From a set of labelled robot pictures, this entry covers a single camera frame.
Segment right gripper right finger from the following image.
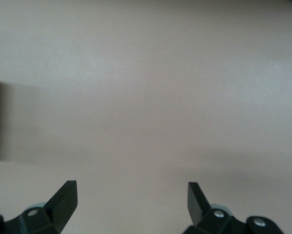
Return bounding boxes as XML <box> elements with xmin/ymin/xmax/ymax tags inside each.
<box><xmin>182</xmin><ymin>181</ymin><xmax>283</xmax><ymax>234</ymax></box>

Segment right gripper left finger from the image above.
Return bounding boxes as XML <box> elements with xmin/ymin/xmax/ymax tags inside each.
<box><xmin>0</xmin><ymin>180</ymin><xmax>78</xmax><ymax>234</ymax></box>

